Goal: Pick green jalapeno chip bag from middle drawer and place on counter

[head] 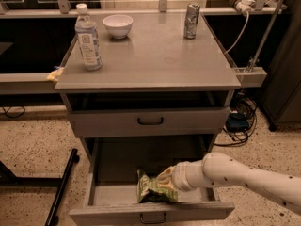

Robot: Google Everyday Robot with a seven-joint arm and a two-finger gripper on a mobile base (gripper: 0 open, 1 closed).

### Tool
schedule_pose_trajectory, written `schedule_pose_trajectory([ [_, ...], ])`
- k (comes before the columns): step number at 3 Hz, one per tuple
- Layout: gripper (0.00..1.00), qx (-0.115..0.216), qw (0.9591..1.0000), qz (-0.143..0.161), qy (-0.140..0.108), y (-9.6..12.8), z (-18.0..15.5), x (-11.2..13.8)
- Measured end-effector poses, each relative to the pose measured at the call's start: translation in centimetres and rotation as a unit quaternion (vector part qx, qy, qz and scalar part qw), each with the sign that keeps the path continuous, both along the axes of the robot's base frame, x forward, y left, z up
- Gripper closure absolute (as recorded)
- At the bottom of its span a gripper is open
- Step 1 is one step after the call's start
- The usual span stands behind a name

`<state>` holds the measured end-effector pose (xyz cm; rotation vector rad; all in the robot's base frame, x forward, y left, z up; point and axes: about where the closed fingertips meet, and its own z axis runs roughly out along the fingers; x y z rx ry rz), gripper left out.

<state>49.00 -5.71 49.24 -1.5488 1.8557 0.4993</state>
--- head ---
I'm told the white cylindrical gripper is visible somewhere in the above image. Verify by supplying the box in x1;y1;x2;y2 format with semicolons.
157;161;210;192

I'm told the green jalapeno chip bag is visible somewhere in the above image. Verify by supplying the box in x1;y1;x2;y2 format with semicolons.
136;169;178;203

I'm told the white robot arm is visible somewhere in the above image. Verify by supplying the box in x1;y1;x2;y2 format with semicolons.
157;153;301;215

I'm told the open grey middle drawer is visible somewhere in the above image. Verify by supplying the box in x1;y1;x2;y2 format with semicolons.
70;136;234;226

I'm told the closed grey upper drawer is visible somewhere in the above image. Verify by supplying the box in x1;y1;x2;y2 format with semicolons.
68;107;230;137

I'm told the grey drawer cabinet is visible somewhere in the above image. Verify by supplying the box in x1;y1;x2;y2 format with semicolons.
55;12;242;226

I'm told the blue box on floor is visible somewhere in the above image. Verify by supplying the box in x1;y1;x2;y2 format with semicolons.
226;113;249;132

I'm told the black stand base bar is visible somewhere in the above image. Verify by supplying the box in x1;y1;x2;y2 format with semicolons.
44;148;80;226

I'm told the dark cabinet at right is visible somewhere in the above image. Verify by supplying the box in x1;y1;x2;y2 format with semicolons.
259;0;301;131

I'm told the white ceramic bowl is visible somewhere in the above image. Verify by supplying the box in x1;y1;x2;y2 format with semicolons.
103;14;134;39

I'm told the clear plastic water bottle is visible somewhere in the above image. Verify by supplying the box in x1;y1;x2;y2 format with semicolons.
75;3;103;71

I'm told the silver drink can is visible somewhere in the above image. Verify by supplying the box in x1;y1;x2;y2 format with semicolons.
183;3;200;39

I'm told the white power plug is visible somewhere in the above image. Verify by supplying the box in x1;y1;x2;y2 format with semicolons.
235;0;254;14

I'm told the black middle drawer handle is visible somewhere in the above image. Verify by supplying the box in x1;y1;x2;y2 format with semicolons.
139;212;166;225

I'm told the black drawer handle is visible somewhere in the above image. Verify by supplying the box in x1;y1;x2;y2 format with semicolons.
139;212;166;225
137;117;165;126

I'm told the black upper drawer handle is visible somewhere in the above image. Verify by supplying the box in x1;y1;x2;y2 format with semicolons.
137;117;165;126

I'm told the black floor cable bundle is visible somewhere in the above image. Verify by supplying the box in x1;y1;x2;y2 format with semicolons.
214;96;259;148

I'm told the white power cable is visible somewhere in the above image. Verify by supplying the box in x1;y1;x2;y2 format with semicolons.
223;11;250;56

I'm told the yellow sponge on rail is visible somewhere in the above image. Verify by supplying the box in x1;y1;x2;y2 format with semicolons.
47;68;64;82

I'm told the black cable loop left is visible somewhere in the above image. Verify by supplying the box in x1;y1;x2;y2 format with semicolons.
0;105;26;119

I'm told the grey metal side rail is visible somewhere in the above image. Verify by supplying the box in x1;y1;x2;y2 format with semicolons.
0;73;56;95

